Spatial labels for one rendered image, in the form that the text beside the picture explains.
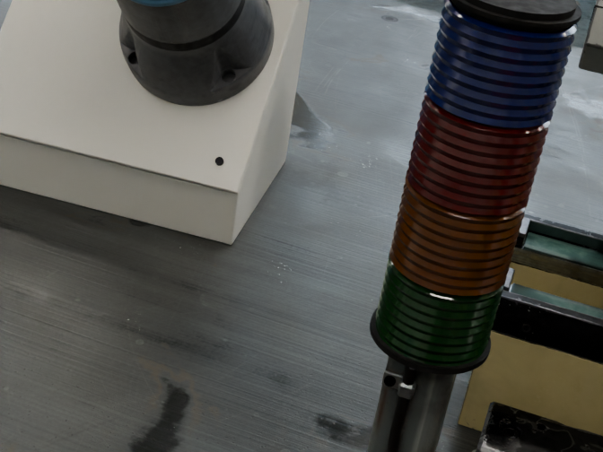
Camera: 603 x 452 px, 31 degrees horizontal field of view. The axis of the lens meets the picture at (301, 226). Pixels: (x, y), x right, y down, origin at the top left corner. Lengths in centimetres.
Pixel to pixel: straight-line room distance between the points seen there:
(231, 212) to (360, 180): 22
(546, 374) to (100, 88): 52
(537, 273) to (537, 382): 11
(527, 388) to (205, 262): 34
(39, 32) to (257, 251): 31
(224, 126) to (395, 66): 55
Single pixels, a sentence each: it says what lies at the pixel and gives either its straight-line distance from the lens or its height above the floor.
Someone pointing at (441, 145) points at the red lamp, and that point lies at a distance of 50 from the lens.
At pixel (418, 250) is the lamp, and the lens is 52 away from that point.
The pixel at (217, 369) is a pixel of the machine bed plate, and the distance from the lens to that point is 90.
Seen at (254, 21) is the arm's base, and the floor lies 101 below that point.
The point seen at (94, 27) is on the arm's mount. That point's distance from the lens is 113.
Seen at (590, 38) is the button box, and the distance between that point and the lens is 101.
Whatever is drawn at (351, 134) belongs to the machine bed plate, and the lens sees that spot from 133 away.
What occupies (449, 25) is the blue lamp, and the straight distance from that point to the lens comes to 49.
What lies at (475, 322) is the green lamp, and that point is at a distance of 54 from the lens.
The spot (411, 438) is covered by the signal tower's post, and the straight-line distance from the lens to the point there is 61.
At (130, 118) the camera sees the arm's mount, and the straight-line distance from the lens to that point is 107.
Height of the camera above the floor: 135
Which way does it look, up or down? 30 degrees down
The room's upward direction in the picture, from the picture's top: 9 degrees clockwise
